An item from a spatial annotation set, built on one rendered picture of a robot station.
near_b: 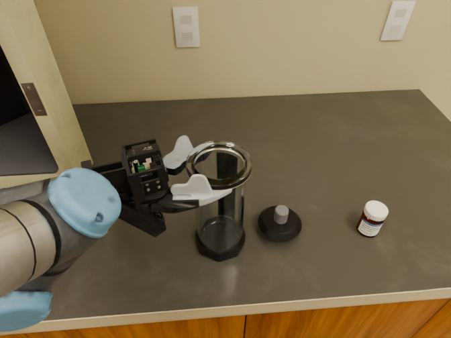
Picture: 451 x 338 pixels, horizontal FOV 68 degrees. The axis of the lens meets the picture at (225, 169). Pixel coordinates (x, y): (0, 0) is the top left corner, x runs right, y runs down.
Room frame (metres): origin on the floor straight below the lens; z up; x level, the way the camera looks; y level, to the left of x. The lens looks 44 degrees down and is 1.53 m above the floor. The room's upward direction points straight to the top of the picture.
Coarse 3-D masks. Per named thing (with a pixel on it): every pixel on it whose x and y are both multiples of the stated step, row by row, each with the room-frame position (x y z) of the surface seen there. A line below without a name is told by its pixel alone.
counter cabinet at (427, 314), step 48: (0, 336) 0.25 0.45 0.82; (48, 336) 0.26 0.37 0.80; (96, 336) 0.27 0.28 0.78; (144, 336) 0.28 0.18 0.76; (192, 336) 0.28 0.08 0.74; (240, 336) 0.29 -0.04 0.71; (288, 336) 0.30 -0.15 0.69; (336, 336) 0.31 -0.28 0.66; (384, 336) 0.32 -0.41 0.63; (432, 336) 0.34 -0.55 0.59
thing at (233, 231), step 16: (208, 144) 0.44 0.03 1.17; (224, 144) 0.44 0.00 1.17; (192, 160) 0.40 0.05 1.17; (208, 160) 0.44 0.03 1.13; (224, 160) 0.44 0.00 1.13; (240, 160) 0.42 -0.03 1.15; (208, 176) 0.44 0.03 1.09; (224, 176) 0.44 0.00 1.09; (240, 176) 0.37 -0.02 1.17; (240, 192) 0.37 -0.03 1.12; (208, 208) 0.36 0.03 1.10; (224, 208) 0.36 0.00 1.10; (240, 208) 0.38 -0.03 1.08; (208, 224) 0.36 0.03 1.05; (224, 224) 0.36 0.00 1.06; (240, 224) 0.38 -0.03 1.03; (208, 240) 0.36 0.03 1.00; (224, 240) 0.36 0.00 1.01; (240, 240) 0.38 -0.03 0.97
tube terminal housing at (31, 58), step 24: (0, 0) 0.54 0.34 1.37; (24, 0) 0.61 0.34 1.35; (0, 24) 0.53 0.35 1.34; (24, 24) 0.58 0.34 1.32; (24, 48) 0.55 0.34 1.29; (48, 48) 0.63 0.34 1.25; (24, 72) 0.53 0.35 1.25; (48, 72) 0.59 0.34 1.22; (48, 96) 0.56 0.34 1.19; (48, 120) 0.53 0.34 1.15; (72, 120) 0.62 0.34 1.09; (48, 144) 0.53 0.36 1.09; (72, 144) 0.58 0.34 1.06
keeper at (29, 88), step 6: (24, 84) 0.53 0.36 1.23; (30, 84) 0.53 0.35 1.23; (24, 90) 0.53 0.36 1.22; (30, 90) 0.53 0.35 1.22; (30, 96) 0.53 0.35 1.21; (36, 96) 0.53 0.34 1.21; (30, 102) 0.53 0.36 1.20; (36, 102) 0.53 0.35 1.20; (36, 108) 0.53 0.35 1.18; (42, 108) 0.53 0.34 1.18; (36, 114) 0.53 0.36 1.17; (42, 114) 0.53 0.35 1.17
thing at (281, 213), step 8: (272, 208) 0.46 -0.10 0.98; (280, 208) 0.44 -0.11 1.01; (288, 208) 0.46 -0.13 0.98; (264, 216) 0.44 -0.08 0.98; (272, 216) 0.44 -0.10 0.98; (280, 216) 0.42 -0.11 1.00; (288, 216) 0.44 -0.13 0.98; (296, 216) 0.44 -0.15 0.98; (264, 224) 0.42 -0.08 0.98; (272, 224) 0.42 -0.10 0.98; (280, 224) 0.42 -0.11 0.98; (288, 224) 0.42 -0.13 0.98; (296, 224) 0.42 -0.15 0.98; (264, 232) 0.40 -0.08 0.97; (272, 232) 0.40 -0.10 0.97; (280, 232) 0.40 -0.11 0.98; (288, 232) 0.40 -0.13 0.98; (296, 232) 0.40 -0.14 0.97; (280, 240) 0.39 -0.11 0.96
